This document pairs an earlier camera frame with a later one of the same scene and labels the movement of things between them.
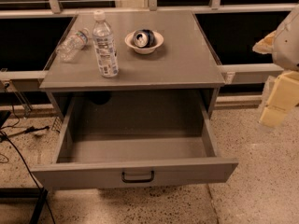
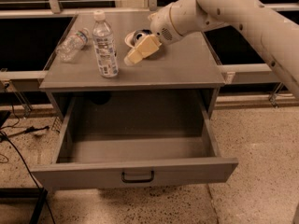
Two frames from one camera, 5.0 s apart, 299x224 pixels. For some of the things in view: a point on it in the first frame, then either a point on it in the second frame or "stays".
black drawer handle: (136, 179) stays
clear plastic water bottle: (104, 43) stays
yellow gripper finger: (272, 43) -> (151, 16)
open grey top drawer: (120, 141) stays
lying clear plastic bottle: (68, 49) stays
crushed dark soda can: (144, 38) stays
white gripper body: (288, 49) -> (161, 25)
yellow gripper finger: (283, 97) -> (142, 49)
